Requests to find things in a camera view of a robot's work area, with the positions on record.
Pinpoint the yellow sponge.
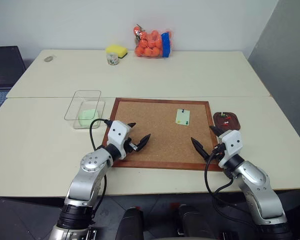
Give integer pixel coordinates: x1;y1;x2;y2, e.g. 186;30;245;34
105;44;129;59

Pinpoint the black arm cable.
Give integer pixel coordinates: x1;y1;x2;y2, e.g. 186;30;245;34
204;146;260;230
89;119;113;201

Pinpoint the brown oval tray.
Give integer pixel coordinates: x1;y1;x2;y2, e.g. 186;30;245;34
212;111;242;132

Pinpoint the dark rounded shape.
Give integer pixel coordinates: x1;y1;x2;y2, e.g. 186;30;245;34
114;206;145;240
177;204;206;240

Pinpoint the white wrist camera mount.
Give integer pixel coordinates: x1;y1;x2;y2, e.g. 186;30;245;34
217;129;243;169
106;120;132;151

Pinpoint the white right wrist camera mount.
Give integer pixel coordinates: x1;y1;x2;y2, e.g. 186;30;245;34
217;129;243;169

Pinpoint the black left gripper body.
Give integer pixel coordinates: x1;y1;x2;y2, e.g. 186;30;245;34
122;136;140;158

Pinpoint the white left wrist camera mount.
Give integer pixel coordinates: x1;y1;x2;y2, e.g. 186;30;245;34
106;120;132;151

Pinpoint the blue strip in bag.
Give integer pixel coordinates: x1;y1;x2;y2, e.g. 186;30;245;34
160;31;172;59

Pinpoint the clear plastic container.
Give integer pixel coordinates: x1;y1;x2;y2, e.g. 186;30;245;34
63;89;107;130

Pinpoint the dark laptop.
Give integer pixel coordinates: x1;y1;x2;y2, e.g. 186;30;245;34
0;45;28;106

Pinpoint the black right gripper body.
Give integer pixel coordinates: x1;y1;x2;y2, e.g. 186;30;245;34
208;143;226;163

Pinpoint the wood-framed cork board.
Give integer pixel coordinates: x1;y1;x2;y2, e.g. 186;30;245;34
101;97;225;172

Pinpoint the clear bag of orange balls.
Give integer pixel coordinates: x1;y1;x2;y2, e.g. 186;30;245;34
132;23;177;60

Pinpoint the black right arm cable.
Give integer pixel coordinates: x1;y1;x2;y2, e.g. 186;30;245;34
204;146;260;230

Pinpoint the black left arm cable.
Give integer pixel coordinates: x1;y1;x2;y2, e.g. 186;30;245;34
89;119;113;201

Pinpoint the small glass jar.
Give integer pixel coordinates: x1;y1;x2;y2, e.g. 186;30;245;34
106;52;120;67

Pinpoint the light green paper note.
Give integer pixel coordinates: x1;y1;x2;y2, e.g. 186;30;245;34
175;108;192;126

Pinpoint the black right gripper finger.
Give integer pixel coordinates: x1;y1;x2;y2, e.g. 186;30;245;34
209;125;224;138
190;136;209;161

